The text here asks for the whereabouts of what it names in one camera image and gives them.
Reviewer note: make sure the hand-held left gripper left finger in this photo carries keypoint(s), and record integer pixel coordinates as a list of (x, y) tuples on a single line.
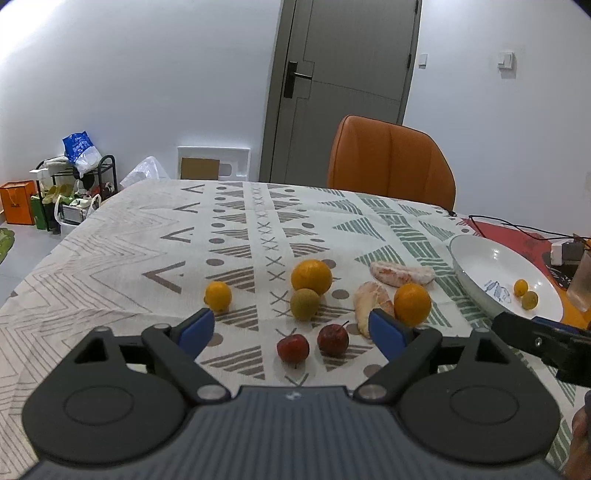
[(198, 328)]

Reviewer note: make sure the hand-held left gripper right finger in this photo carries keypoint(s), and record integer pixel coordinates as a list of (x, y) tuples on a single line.
[(385, 332)]

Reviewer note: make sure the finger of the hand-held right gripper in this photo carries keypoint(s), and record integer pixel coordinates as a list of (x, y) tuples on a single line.
[(531, 339), (561, 325)]

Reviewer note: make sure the curved peeled pomelo piece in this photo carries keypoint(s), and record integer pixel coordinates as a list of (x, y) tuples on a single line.
[(369, 299)]

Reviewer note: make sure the small orange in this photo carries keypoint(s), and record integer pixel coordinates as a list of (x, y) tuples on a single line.
[(218, 296)]

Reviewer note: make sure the medium orange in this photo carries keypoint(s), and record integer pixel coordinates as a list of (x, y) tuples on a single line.
[(412, 303)]

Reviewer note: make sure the small red apple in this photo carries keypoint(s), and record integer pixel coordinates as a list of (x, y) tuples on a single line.
[(333, 339), (292, 349)]

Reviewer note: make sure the long peeled pomelo piece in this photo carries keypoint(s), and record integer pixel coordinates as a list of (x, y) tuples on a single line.
[(401, 273)]

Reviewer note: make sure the brown-green kiwi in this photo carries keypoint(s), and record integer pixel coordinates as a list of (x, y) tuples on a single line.
[(304, 304)]

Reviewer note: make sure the white plate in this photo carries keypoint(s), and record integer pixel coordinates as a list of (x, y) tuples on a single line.
[(489, 263)]

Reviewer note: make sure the large orange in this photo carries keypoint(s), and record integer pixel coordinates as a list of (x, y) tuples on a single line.
[(311, 276)]

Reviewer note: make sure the person's right hand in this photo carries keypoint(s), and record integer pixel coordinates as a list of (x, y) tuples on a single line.
[(581, 434)]

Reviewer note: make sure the small green-yellow kumquat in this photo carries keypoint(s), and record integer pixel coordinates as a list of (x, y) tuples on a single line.
[(530, 301)]

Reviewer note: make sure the translucent plastic cup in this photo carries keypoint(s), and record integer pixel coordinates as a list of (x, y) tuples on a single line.
[(581, 284)]

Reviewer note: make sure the small yellow kumquat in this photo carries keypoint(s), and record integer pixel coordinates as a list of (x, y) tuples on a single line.
[(521, 287)]

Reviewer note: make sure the white charger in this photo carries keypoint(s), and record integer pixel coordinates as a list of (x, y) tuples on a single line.
[(557, 253)]

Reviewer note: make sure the black power adapter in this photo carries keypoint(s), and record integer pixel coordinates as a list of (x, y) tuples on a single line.
[(574, 251)]

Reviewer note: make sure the red table mat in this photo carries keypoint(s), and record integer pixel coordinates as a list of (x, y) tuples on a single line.
[(512, 240)]

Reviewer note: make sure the patterned tablecloth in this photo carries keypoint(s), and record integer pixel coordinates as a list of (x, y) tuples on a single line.
[(115, 258)]

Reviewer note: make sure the brown cardboard sheet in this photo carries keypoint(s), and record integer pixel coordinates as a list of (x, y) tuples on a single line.
[(201, 169)]

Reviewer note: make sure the clear plastic bag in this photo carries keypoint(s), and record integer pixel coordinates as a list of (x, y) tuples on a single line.
[(147, 170)]

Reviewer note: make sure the orange leather chair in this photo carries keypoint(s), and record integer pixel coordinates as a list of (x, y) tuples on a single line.
[(392, 161)]

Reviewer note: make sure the white foam packaging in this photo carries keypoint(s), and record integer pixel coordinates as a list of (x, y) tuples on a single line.
[(238, 159)]

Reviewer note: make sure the black shoe rack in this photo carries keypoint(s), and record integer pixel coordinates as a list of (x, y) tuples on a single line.
[(110, 161)]

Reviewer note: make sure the yellow shoe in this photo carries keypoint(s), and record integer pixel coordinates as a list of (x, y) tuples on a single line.
[(51, 192), (65, 190)]

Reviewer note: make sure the green bag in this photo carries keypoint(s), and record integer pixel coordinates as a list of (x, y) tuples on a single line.
[(40, 213)]

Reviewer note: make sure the green floor mat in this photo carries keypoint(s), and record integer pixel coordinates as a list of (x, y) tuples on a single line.
[(5, 243)]

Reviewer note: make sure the blue and white plastic bag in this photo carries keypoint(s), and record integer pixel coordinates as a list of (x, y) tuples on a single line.
[(81, 150)]

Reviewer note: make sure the orange paper bag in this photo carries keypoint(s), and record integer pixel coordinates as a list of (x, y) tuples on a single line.
[(18, 203)]

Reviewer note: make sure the grey door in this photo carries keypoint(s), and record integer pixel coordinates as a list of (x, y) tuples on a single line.
[(351, 55)]

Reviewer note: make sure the large white wall switch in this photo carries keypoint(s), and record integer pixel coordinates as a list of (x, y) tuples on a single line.
[(506, 60)]

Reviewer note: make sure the small white wall switch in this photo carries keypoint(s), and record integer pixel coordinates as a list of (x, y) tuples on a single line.
[(423, 60)]

